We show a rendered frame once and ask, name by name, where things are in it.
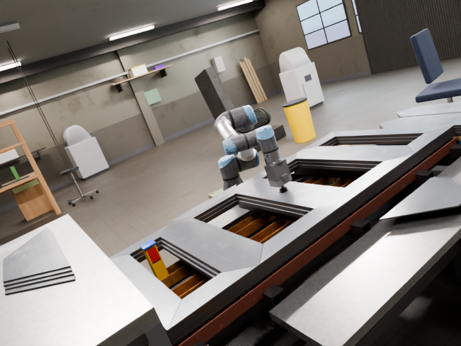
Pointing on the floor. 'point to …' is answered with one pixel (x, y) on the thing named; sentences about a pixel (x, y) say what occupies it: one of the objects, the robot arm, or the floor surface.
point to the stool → (77, 186)
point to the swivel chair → (432, 70)
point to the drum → (300, 119)
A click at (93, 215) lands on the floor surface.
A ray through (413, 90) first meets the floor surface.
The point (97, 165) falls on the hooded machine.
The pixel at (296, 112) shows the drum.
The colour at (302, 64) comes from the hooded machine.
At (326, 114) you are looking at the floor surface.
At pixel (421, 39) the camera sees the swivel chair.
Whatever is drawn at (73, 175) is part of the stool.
